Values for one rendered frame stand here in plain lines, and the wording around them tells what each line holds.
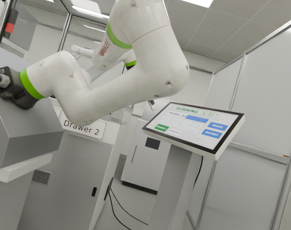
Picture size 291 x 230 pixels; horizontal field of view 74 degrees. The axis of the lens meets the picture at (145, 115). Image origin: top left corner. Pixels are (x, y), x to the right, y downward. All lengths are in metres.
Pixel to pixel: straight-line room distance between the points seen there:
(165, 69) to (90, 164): 1.02
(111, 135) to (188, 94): 3.45
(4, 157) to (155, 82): 0.52
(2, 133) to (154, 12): 0.56
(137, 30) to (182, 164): 0.85
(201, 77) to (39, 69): 4.19
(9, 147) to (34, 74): 0.26
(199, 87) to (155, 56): 4.23
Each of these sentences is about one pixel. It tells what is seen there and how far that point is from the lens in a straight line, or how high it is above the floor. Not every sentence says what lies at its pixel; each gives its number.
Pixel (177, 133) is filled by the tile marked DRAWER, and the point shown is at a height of 1.00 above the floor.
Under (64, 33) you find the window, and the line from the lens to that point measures 1.52.
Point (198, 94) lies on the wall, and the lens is 4.65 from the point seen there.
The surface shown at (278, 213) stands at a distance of 1.41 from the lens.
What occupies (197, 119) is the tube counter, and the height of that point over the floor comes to 1.11.
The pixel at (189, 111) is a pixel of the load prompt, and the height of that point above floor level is 1.15.
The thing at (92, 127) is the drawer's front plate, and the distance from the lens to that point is 1.32.
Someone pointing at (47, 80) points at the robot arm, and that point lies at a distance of 0.77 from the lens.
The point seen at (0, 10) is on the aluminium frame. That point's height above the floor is 1.45.
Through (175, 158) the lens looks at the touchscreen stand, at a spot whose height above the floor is 0.85.
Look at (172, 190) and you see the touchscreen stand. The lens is 1.21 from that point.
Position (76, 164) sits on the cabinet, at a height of 0.61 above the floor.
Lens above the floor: 1.03
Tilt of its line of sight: 1 degrees up
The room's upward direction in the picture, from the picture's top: 16 degrees clockwise
